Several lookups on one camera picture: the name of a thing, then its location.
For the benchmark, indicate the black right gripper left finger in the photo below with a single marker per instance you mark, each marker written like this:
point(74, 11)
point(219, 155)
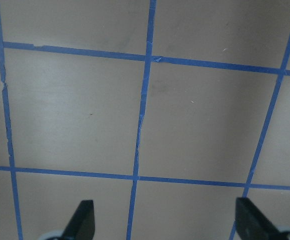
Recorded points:
point(82, 224)

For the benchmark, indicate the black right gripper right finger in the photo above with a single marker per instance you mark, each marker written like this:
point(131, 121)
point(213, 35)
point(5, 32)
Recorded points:
point(252, 224)

